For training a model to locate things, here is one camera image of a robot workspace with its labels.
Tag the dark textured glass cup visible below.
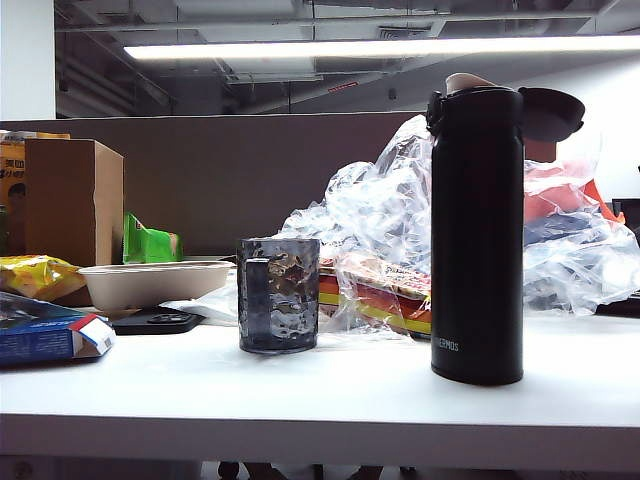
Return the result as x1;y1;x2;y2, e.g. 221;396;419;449
237;237;321;355

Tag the beige paper bowl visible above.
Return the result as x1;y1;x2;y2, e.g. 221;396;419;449
77;259;236;314

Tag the black box-shaped object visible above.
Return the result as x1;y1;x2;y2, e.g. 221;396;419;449
612;198;640;236

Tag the black smartphone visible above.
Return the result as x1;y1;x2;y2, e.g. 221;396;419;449
110;305;207;336

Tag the red yellow snack packet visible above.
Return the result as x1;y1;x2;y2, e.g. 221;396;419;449
317;252;434;341

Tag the large clear plastic bag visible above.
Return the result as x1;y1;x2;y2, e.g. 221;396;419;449
277;114;640;319

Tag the orange cloth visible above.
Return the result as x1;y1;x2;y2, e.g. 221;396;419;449
522;159;626;226

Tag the brown cardboard box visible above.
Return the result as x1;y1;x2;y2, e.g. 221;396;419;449
23;138;125;268

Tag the blue cardboard box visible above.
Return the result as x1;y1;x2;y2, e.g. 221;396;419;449
0;290;117;369

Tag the yellow snack bag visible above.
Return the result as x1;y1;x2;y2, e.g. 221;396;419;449
0;253;86;304

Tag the reddish brown board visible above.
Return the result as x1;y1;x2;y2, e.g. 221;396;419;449
523;137;557;164

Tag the black thermos flask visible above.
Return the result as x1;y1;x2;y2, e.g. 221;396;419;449
426;72;586;387

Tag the brown desk partition panel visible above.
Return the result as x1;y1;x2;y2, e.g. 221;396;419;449
0;113;431;261

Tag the blue package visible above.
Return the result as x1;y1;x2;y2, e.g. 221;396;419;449
524;212;606;246

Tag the long ceiling light tube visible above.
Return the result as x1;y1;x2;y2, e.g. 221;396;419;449
122;34;640;61

